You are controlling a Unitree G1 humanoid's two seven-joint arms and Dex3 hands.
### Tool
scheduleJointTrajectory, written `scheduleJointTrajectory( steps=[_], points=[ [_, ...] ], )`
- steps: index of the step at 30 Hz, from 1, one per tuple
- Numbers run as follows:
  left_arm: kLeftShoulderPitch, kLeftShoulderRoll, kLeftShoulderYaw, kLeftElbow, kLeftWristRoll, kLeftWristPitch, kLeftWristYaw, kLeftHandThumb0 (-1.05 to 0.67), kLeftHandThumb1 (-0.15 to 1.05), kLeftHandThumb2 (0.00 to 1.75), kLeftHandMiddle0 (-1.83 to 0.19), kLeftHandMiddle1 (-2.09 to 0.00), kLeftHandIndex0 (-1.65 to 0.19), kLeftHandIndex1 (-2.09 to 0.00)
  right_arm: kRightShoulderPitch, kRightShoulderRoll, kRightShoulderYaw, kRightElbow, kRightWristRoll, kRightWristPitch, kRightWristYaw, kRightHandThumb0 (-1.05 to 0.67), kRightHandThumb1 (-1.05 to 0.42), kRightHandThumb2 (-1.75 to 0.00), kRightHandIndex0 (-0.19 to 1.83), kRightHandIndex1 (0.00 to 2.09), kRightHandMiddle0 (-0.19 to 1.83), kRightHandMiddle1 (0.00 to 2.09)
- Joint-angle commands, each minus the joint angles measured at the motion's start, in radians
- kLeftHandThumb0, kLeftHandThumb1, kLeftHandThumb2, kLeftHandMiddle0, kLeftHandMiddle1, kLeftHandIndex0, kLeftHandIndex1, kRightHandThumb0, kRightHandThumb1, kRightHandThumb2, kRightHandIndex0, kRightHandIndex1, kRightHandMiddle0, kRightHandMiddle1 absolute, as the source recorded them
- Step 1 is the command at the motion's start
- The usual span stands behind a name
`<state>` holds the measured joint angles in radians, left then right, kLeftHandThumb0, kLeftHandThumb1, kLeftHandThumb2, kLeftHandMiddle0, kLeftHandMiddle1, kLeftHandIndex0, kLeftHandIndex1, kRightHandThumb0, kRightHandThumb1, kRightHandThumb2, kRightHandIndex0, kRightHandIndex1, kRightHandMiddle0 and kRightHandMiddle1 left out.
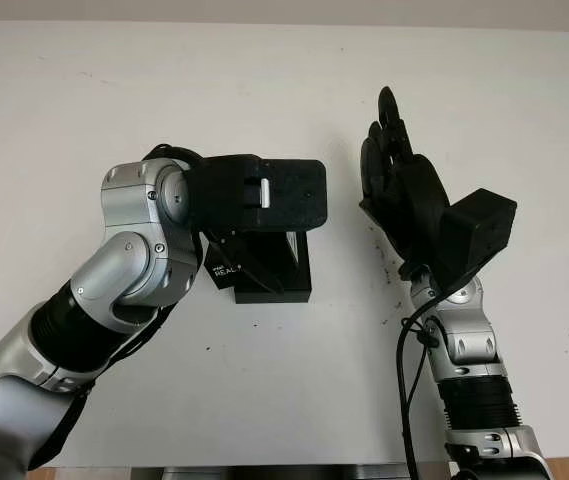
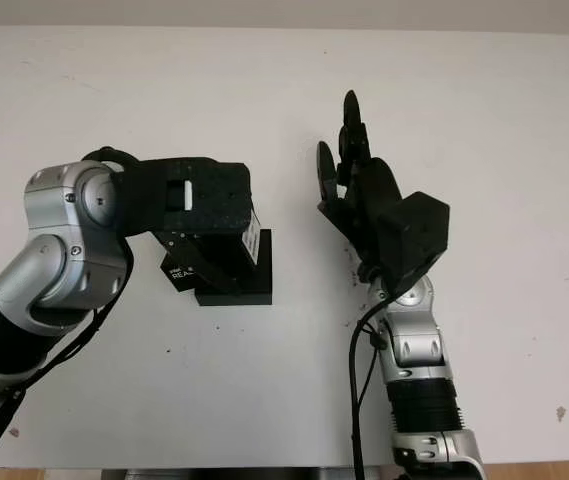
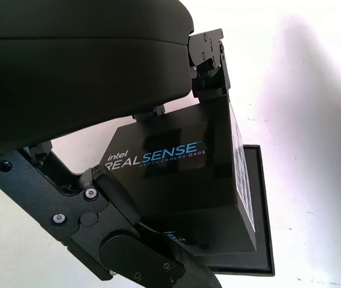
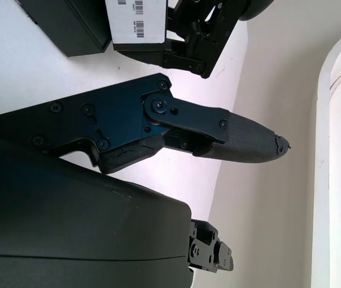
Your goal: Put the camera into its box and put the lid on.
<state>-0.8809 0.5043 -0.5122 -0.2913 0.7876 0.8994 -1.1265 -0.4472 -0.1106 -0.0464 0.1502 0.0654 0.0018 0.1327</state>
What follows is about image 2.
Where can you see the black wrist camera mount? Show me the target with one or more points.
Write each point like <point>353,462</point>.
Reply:
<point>419,235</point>
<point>214,195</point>

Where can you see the grey robot torso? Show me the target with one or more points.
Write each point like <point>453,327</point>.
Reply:
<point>244,474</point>

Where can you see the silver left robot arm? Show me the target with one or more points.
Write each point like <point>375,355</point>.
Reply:
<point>64,250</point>

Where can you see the black open box base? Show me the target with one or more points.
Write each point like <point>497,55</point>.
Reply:
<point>259,295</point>

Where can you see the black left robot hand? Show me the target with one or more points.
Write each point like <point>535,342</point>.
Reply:
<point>204,265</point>

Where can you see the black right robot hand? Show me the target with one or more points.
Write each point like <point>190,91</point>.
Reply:
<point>374,200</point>

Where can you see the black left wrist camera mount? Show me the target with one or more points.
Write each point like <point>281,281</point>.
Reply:
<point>214,195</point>

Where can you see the black RealSense box lid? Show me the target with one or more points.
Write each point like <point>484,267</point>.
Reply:
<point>251,240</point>

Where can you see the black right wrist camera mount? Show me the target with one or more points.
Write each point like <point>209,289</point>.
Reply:
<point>419,235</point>

